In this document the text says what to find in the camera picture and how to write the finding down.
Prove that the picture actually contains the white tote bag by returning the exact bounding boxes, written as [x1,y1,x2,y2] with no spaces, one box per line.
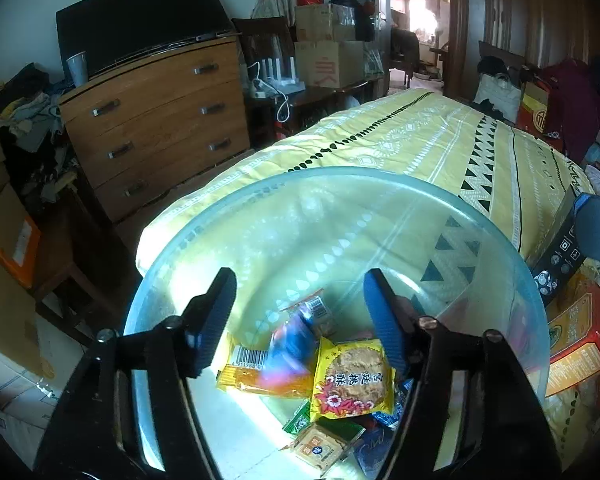
[471,71,524,122]

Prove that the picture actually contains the white power strip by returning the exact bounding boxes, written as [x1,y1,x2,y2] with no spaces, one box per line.
[251,76,282,99]

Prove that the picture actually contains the heap of mixed clothes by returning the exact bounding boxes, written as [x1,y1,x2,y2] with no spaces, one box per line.
[0,61,82,202]

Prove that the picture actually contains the dark side table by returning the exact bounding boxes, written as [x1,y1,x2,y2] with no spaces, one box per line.
[244,76,387,147]

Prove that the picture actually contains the white router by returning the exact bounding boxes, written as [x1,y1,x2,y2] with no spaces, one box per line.
[256,56,299,87]

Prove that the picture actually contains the green snack packet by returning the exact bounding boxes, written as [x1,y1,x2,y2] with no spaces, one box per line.
[281,399,367,442]

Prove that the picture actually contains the stacked cardboard boxes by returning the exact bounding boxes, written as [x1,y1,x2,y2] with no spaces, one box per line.
[293,39,367,89]

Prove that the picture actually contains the black bag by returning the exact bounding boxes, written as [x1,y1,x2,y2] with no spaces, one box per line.
[476,54,512,79]

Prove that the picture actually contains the white printed cardboard box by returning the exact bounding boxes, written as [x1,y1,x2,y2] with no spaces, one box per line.
[0,339,64,462]

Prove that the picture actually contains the maroon garment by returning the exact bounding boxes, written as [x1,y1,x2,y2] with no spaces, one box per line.
[539,59,600,162]

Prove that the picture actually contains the blue white patterned snack packet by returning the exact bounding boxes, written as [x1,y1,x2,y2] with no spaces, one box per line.
[369,379,412,432]

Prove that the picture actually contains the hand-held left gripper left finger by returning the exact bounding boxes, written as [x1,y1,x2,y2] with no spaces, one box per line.
[32,266,239,480]

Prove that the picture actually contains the dark upholstered chair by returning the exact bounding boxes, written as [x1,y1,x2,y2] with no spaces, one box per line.
[391,26,422,87]

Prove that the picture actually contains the yellow patterned bedspread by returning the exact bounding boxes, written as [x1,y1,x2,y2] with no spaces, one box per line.
[135,87,600,480]

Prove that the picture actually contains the plain cardboard box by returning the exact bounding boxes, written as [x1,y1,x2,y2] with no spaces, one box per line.
[294,3,357,44]

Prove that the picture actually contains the dark blue barcode snack packet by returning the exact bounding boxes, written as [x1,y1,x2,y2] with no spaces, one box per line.
[269,306,322,377]

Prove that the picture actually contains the red gold gift box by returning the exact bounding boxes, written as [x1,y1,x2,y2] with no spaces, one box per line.
[516,81,557,137]

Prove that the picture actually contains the black printed box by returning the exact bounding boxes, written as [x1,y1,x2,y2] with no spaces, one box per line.
[529,191,597,307]

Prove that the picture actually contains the red orange printed box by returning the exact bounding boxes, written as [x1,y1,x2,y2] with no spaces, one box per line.
[544,279,600,412]

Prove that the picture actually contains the wooden wardrobe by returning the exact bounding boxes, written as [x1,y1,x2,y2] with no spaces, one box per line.
[449,0,600,107]

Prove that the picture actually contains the dark wooden chair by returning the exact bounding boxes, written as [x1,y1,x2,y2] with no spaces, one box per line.
[231,15,297,87]

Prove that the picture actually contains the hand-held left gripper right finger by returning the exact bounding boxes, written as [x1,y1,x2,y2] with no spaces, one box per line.
[361,267,564,480]

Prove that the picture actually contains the stack of brown cardboard boxes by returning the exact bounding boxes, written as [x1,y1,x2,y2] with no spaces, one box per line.
[0,119,57,382]

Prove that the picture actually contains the black television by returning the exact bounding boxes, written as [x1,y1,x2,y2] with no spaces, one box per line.
[55,0,239,82]

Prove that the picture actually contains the yellow peach cake packet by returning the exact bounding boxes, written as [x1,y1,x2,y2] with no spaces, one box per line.
[309,336,397,424]

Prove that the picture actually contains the large glass bowl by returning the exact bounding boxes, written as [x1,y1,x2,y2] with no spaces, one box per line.
[122,166,552,480]

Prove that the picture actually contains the clear orange cracker packet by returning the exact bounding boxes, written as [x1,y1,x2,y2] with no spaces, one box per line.
[289,421,359,469]

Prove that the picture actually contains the wooden stool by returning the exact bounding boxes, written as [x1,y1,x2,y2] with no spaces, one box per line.
[31,194,137,347]

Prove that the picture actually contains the wooden dresser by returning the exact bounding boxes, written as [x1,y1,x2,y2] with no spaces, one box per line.
[58,34,253,224]

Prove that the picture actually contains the grey plastic cup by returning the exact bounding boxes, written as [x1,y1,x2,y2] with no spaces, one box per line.
[65,50,89,89]

